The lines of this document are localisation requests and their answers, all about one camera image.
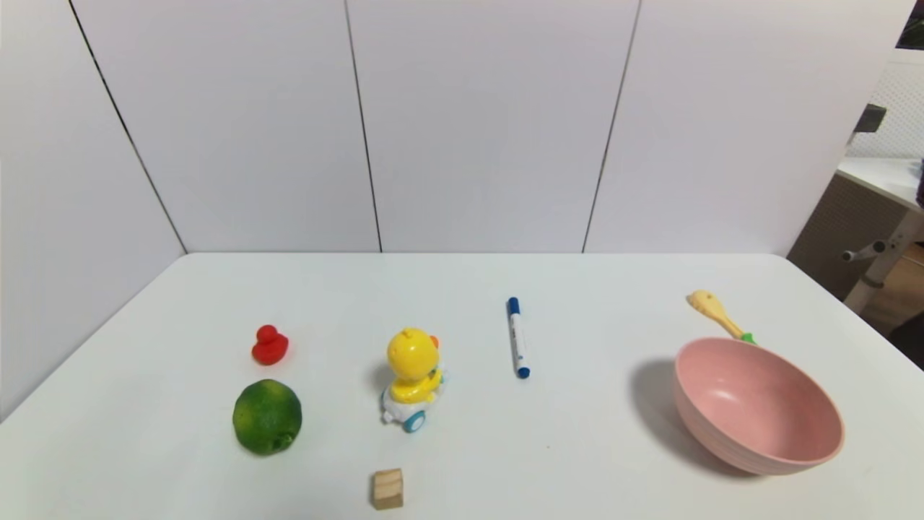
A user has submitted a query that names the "yellow duck toy car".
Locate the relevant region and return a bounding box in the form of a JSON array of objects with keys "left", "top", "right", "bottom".
[{"left": 380, "top": 327, "right": 448, "bottom": 434}]

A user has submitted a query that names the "pink bowl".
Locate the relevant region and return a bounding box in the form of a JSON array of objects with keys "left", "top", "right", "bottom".
[{"left": 674, "top": 337, "right": 845, "bottom": 477}]

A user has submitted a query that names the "blue and white marker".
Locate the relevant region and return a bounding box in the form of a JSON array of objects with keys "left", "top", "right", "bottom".
[{"left": 507, "top": 297, "right": 531, "bottom": 380}]

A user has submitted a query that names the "red rubber duck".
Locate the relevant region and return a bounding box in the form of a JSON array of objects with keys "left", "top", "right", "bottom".
[{"left": 251, "top": 324, "right": 289, "bottom": 366}]

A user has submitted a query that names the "small wooden block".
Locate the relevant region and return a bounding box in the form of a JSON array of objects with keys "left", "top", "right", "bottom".
[{"left": 372, "top": 468, "right": 405, "bottom": 511}]

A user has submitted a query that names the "green lime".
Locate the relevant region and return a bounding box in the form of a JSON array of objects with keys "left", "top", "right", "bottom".
[{"left": 232, "top": 379, "right": 303, "bottom": 456}]

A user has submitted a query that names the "white desk with brown panel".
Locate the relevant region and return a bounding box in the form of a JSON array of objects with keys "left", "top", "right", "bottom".
[{"left": 787, "top": 157, "right": 924, "bottom": 300}]

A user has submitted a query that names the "white desk leg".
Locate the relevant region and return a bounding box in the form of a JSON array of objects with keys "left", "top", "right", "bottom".
[{"left": 842, "top": 209, "right": 924, "bottom": 315}]

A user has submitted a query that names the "black monitor edge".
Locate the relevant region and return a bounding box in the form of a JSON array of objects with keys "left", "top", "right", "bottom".
[{"left": 854, "top": 103, "right": 888, "bottom": 134}]

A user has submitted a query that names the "white perforated panel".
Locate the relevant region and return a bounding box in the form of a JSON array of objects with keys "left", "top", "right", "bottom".
[{"left": 849, "top": 49, "right": 924, "bottom": 161}]

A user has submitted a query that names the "yellow spoon with green handle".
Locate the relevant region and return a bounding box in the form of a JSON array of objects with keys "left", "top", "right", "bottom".
[{"left": 687, "top": 290, "right": 757, "bottom": 345}]

